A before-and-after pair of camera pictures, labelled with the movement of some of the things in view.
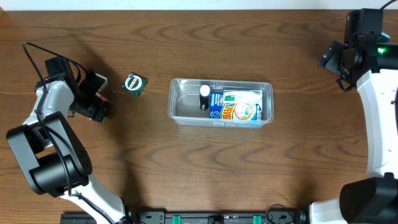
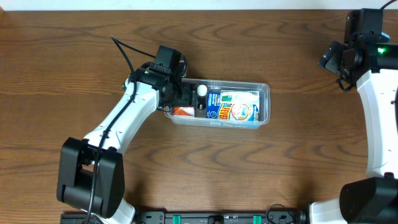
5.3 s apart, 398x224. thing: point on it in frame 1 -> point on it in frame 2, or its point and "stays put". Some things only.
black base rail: (193, 217) stays put
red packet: (100, 107) -> (184, 111)
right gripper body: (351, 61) stays put
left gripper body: (94, 109) -> (189, 96)
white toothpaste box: (244, 96) stays put
